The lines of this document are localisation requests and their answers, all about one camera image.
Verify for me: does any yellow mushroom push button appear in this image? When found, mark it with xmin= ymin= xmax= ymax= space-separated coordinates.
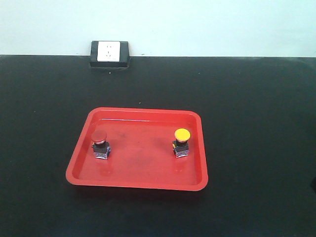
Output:
xmin=172 ymin=128 xmax=191 ymax=158

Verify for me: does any red mushroom push button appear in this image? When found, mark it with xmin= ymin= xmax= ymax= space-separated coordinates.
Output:
xmin=91 ymin=130 xmax=111 ymax=160

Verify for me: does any red plastic tray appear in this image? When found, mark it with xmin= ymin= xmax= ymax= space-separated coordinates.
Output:
xmin=66 ymin=107 xmax=208 ymax=191

